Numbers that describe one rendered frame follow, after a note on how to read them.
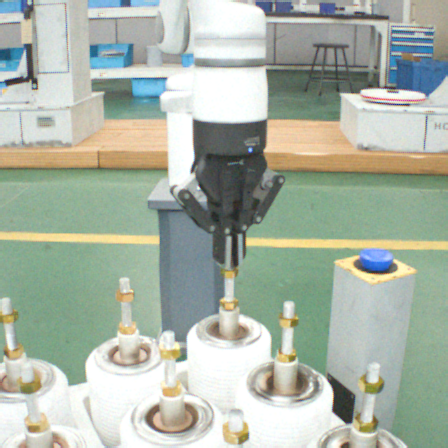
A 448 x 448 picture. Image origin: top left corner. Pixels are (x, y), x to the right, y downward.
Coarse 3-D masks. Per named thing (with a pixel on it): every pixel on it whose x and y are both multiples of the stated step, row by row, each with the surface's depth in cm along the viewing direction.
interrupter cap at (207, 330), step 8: (208, 320) 67; (216, 320) 67; (240, 320) 67; (248, 320) 67; (200, 328) 65; (208, 328) 65; (216, 328) 65; (240, 328) 65; (248, 328) 65; (256, 328) 65; (200, 336) 63; (208, 336) 63; (216, 336) 63; (224, 336) 64; (232, 336) 64; (240, 336) 64; (248, 336) 63; (256, 336) 63; (208, 344) 62; (216, 344) 61; (224, 344) 61; (232, 344) 61; (240, 344) 61; (248, 344) 62
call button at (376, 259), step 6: (360, 252) 67; (366, 252) 66; (372, 252) 66; (378, 252) 66; (384, 252) 66; (390, 252) 66; (360, 258) 66; (366, 258) 65; (372, 258) 65; (378, 258) 65; (384, 258) 65; (390, 258) 65; (366, 264) 65; (372, 264) 64; (378, 264) 64; (384, 264) 64; (390, 264) 65
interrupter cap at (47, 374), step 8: (32, 360) 58; (40, 360) 58; (0, 368) 56; (40, 368) 56; (48, 368) 57; (0, 376) 55; (40, 376) 55; (48, 376) 55; (56, 376) 55; (0, 384) 54; (8, 384) 54; (48, 384) 54; (0, 392) 52; (8, 392) 52; (16, 392) 52; (40, 392) 52; (0, 400) 51; (8, 400) 51; (16, 400) 51; (24, 400) 51
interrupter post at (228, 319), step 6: (222, 312) 63; (228, 312) 63; (234, 312) 63; (222, 318) 63; (228, 318) 63; (234, 318) 63; (222, 324) 64; (228, 324) 63; (234, 324) 63; (222, 330) 64; (228, 330) 64; (234, 330) 64; (228, 336) 64
